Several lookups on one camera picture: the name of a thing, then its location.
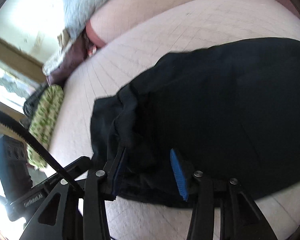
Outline black pants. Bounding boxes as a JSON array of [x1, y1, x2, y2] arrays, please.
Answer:
[[90, 37, 300, 208]]

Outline dark grey folded cloth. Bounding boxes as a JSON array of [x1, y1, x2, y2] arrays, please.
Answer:
[[23, 82, 49, 118]]

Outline black cable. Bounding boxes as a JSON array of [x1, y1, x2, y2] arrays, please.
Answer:
[[0, 106, 84, 196]]

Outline wooden framed window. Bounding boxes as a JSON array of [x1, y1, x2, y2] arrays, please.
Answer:
[[0, 38, 46, 128]]

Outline green patterned folded blanket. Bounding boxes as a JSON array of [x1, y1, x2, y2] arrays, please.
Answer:
[[26, 84, 65, 169]]

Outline cream folded cloth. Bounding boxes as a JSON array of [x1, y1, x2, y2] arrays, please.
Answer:
[[42, 29, 75, 76]]

